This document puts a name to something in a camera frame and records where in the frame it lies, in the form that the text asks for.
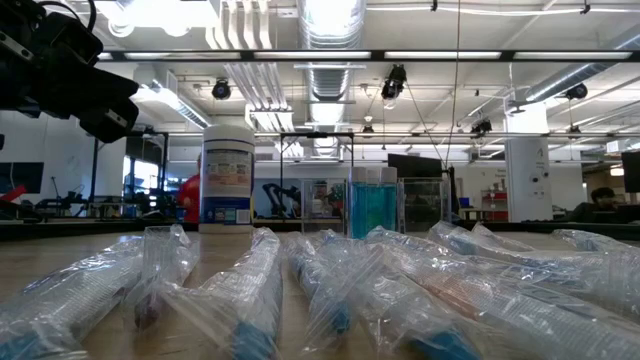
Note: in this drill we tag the thin silver ceiling duct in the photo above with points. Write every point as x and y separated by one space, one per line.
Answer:
575 75

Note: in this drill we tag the black background robot arm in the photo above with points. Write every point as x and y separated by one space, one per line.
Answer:
272 192

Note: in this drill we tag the black frame stand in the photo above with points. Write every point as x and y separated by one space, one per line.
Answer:
317 134
164 165

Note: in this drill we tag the red shelf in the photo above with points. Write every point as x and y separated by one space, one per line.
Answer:
495 205

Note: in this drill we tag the black monitor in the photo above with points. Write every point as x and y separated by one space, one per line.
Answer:
415 167
631 172

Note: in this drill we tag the black ceiling lamp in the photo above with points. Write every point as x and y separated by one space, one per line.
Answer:
577 91
395 82
221 90
481 127

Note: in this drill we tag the person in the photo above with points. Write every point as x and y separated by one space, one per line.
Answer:
190 197
602 197

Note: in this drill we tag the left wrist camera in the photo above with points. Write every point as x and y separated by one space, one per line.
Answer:
75 40

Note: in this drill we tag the white column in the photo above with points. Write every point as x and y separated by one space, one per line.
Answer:
527 175

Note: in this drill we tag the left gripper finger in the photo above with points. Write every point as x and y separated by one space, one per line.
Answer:
87 82
129 92

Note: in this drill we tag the white wipes canister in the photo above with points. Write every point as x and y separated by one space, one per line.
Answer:
227 190

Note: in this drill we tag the clear acrylic organizer box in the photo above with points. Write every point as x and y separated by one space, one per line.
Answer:
425 205

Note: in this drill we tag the black overhead beam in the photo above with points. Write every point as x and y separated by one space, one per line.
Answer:
377 55

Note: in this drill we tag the dark wall screen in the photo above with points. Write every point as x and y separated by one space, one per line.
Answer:
27 176

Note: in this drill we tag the syringe blue plunger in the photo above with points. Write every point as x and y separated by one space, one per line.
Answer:
245 300
75 295

